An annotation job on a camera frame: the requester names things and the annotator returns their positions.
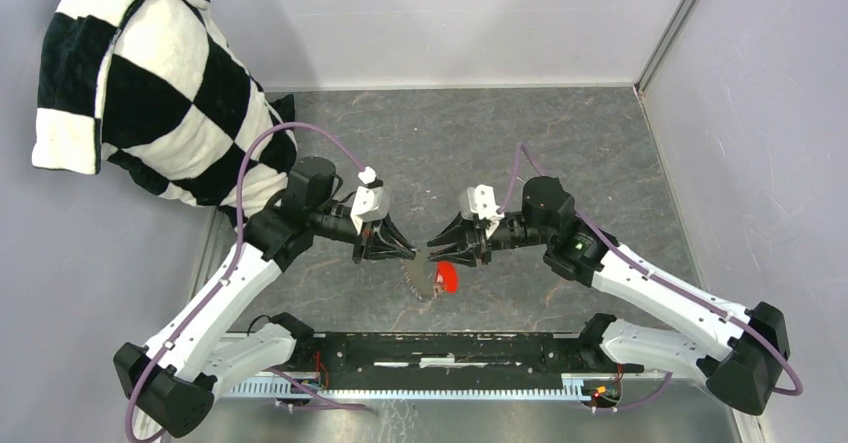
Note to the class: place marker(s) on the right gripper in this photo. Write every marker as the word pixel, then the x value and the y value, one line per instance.
pixel 466 234

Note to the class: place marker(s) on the metal key organizer red handle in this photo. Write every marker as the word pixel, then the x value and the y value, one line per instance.
pixel 419 274

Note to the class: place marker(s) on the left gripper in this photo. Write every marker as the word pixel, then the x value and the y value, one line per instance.
pixel 388 242

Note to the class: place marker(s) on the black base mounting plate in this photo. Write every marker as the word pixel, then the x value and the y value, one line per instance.
pixel 449 361

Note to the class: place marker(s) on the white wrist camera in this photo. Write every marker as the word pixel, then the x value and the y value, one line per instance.
pixel 371 201
pixel 479 201

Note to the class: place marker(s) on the key with red tag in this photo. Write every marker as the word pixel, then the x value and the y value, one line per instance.
pixel 439 285

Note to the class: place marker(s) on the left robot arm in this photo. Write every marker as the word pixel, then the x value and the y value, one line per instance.
pixel 225 294

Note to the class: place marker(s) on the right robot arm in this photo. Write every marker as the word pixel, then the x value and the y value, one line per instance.
pixel 649 288

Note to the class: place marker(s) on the aluminium frame rail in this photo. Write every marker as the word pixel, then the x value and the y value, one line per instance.
pixel 441 365

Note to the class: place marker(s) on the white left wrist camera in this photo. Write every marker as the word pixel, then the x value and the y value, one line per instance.
pixel 371 201

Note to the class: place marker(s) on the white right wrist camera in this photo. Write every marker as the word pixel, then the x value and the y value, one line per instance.
pixel 479 201

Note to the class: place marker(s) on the black white checkered cloth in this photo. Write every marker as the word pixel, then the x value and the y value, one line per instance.
pixel 152 87

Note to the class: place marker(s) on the white toothed cable duct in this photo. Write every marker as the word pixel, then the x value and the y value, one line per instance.
pixel 270 386

